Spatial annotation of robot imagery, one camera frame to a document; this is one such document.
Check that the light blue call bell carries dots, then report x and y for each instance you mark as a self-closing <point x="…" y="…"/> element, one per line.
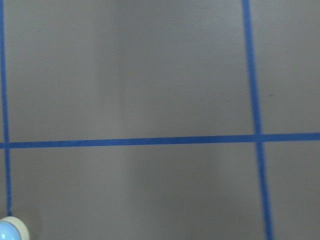
<point x="12" y="228"/>

